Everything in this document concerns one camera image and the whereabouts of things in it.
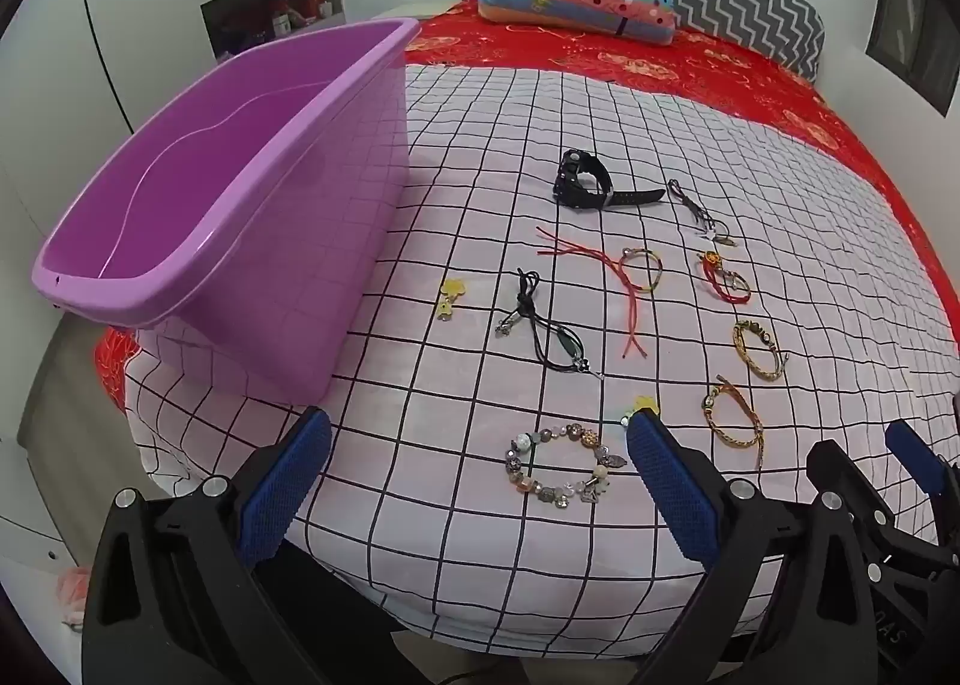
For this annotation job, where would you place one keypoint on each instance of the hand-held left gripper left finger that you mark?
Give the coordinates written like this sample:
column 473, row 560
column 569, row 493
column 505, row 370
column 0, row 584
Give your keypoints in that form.
column 289, row 482

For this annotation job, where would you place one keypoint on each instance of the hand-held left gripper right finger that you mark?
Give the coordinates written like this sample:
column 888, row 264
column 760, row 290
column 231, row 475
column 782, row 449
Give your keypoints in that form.
column 671, row 490

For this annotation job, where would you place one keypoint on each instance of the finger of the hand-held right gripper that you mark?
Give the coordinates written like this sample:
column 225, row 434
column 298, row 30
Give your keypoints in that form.
column 832, row 464
column 911, row 452

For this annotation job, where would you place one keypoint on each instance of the small yellow charm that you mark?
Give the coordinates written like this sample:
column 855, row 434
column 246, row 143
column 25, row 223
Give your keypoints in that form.
column 450, row 289
column 643, row 402

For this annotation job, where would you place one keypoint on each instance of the purple plastic bin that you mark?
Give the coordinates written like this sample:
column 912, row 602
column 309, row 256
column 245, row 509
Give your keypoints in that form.
column 262, row 168

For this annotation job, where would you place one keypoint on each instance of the black wristwatch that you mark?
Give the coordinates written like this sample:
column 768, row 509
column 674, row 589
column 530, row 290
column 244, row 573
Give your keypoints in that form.
column 581, row 194

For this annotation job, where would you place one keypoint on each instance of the white black-checked blanket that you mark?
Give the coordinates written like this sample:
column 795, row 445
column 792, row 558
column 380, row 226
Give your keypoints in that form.
column 480, row 130

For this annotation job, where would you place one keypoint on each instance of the red patterned bedsheet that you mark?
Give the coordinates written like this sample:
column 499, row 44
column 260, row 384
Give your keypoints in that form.
column 675, row 63

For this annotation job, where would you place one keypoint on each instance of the dark framed window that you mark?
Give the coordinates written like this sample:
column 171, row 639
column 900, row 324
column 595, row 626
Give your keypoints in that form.
column 911, row 18

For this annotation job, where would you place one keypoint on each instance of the white jar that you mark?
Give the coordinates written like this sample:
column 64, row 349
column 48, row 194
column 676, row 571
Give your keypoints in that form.
column 281, row 23

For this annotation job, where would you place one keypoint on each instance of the red box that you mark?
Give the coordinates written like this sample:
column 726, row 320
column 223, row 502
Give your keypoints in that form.
column 319, row 4

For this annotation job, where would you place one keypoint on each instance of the white nightstand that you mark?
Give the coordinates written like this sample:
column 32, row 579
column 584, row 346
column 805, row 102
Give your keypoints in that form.
column 409, row 12

